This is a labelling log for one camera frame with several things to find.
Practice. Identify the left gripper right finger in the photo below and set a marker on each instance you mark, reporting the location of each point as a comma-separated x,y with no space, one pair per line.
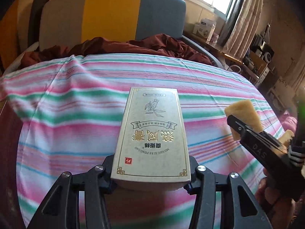
197,172

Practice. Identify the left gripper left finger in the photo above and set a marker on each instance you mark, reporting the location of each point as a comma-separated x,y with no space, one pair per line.
104,170

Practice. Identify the cream printed tea box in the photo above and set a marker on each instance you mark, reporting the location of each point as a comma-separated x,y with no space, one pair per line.
152,152

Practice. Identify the yellow sponge piece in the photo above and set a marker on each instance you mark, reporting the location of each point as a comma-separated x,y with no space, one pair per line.
245,111

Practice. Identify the person's right hand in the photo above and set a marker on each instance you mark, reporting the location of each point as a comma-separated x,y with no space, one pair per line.
283,207

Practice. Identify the striped pink green bedsheet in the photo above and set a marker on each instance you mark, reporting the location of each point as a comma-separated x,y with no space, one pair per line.
72,108

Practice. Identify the wooden side desk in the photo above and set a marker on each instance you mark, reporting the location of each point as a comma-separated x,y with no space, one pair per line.
217,51

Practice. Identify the dark red blanket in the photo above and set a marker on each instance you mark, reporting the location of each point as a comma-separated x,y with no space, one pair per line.
160,44

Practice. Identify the white appliance box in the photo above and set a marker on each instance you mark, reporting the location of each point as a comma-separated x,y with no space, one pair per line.
205,28

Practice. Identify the orange wooden wardrobe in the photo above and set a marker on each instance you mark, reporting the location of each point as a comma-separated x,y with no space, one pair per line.
9,36

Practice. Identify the pink patterned curtain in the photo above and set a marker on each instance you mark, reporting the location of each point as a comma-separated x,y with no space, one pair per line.
245,28

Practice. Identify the black rolled mat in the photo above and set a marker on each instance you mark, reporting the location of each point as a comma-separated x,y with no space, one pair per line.
34,21

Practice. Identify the grey yellow blue headboard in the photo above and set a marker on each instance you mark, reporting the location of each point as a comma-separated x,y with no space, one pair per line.
71,22

